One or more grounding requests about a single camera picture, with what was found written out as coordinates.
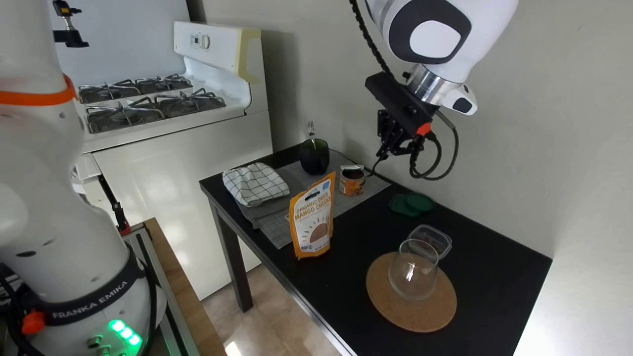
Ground wooden board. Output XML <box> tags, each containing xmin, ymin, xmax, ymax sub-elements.
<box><xmin>141</xmin><ymin>215</ymin><xmax>228</xmax><ymax>356</ymax></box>

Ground white stove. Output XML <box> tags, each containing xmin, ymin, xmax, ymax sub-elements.
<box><xmin>68</xmin><ymin>17</ymin><xmax>278</xmax><ymax>302</ymax></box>

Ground round cork mat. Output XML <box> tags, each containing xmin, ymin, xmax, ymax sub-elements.
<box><xmin>365</xmin><ymin>250</ymin><xmax>460</xmax><ymax>335</ymax></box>

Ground black camera clamp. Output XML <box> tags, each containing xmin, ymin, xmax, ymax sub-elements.
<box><xmin>52</xmin><ymin>0</ymin><xmax>92</xmax><ymax>49</ymax></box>

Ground small white cup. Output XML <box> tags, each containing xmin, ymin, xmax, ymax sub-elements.
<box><xmin>339</xmin><ymin>163</ymin><xmax>369</xmax><ymax>199</ymax></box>

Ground white checkered cloth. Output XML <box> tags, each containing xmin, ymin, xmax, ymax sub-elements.
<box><xmin>220</xmin><ymin>161</ymin><xmax>294</xmax><ymax>209</ymax></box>

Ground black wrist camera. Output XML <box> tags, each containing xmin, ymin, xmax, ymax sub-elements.
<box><xmin>365</xmin><ymin>70</ymin><xmax>436</xmax><ymax>138</ymax></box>

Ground black stove grate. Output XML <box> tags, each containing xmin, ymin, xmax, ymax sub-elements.
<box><xmin>86</xmin><ymin>88</ymin><xmax>230</xmax><ymax>136</ymax></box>
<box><xmin>78</xmin><ymin>72</ymin><xmax>197</xmax><ymax>104</ymax></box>

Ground black rod with red tip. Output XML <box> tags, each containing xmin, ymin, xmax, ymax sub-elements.
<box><xmin>96</xmin><ymin>171</ymin><xmax>135</xmax><ymax>239</ymax></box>

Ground clear plastic container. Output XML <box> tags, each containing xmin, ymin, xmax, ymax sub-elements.
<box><xmin>406</xmin><ymin>223</ymin><xmax>456</xmax><ymax>262</ymax></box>

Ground green rectangular lid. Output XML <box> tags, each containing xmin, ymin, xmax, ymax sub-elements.
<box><xmin>387</xmin><ymin>191</ymin><xmax>422</xmax><ymax>219</ymax></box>

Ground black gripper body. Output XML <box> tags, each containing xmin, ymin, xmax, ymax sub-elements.
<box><xmin>377</xmin><ymin>106</ymin><xmax>422</xmax><ymax>148</ymax></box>

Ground orange stand-up pouch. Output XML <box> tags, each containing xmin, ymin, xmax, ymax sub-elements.
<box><xmin>286</xmin><ymin>171</ymin><xmax>339</xmax><ymax>260</ymax></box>

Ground clear glass jar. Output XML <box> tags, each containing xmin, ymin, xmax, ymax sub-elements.
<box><xmin>387</xmin><ymin>235</ymin><xmax>444</xmax><ymax>304</ymax></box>

